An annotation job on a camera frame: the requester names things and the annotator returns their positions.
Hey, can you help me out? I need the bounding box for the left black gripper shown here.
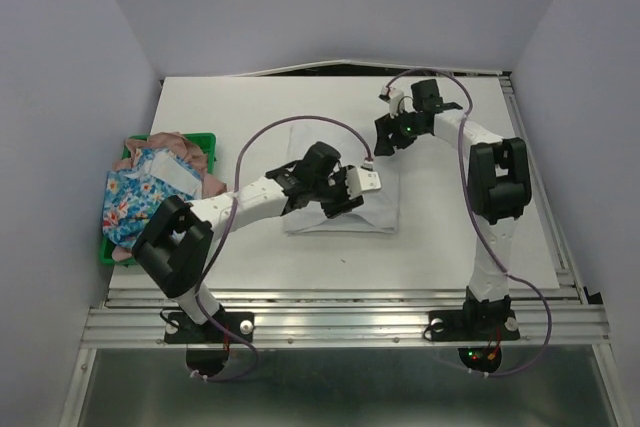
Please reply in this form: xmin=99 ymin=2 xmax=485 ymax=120
xmin=310 ymin=164 xmax=362 ymax=218

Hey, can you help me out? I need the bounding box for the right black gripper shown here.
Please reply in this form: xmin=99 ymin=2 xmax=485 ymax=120
xmin=372 ymin=105 xmax=427 ymax=156

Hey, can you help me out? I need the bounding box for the white skirt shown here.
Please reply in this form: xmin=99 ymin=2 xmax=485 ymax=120
xmin=283 ymin=121 xmax=400 ymax=235

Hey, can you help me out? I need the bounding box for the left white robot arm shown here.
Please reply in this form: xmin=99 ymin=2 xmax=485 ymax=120
xmin=132 ymin=142 xmax=381 ymax=341

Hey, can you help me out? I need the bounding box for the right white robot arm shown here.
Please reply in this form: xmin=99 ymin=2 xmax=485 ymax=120
xmin=374 ymin=79 xmax=532 ymax=337

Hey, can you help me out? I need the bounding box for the green plastic bin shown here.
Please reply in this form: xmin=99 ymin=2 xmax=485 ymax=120
xmin=96 ymin=132 xmax=219 ymax=268

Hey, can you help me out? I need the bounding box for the pink skirt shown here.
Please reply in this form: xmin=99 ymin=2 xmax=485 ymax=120
xmin=110 ymin=130 xmax=230 ymax=264

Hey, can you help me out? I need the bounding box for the blue floral skirt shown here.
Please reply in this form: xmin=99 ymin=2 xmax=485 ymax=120
xmin=102 ymin=148 xmax=203 ymax=250

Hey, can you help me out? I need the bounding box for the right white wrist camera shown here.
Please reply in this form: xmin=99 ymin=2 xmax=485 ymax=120
xmin=379 ymin=86 xmax=406 ymax=118

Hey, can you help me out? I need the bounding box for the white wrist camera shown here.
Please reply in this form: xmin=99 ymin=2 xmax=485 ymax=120
xmin=379 ymin=86 xmax=406 ymax=118
xmin=345 ymin=166 xmax=382 ymax=199

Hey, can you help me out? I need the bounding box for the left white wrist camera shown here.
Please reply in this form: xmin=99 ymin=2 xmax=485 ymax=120
xmin=345 ymin=166 xmax=382 ymax=199

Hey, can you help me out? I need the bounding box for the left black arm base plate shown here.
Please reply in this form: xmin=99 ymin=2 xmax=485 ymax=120
xmin=159 ymin=308 xmax=254 ymax=345

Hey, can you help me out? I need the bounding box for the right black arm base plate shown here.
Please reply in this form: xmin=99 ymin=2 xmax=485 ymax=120
xmin=423 ymin=309 xmax=521 ymax=343

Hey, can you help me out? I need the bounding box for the aluminium table frame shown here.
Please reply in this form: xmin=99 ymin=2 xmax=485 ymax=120
xmin=59 ymin=69 xmax=636 ymax=427

